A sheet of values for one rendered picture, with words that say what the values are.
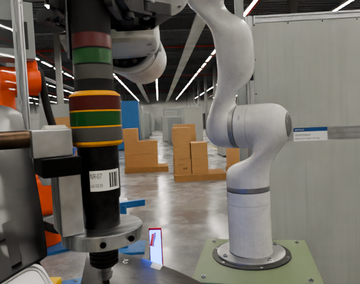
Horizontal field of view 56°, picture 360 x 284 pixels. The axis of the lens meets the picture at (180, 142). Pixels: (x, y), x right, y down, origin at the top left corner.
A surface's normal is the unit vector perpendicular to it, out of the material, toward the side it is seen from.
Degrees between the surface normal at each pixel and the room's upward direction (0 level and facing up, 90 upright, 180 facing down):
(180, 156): 90
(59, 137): 90
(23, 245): 42
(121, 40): 129
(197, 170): 90
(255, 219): 89
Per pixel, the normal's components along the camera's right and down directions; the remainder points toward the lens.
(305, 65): -0.04, 0.07
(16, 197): 0.33, -0.75
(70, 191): 0.53, 0.03
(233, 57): -0.22, 0.33
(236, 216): -0.71, 0.07
